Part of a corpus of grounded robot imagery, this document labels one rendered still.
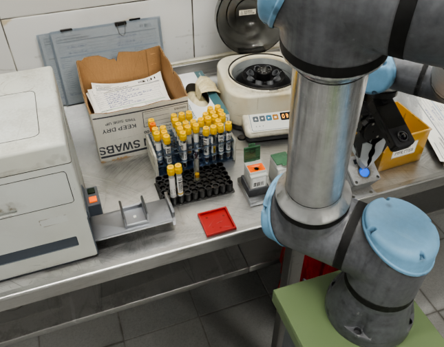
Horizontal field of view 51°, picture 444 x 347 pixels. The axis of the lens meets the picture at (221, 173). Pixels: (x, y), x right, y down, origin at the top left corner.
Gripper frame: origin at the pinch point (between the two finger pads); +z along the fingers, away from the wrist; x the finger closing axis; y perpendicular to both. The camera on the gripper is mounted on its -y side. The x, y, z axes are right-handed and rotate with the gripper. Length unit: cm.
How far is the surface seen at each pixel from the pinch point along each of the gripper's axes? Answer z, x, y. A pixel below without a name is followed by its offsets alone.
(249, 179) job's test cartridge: 2.1, 25.5, 7.1
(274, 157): 1.2, 17.5, 11.3
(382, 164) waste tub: 5.7, -8.7, 4.4
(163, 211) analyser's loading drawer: 3.8, 46.0, 5.9
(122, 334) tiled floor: 95, 63, 35
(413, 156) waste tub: 6.0, -18.2, 4.7
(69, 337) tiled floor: 95, 82, 41
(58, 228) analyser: -3, 67, 2
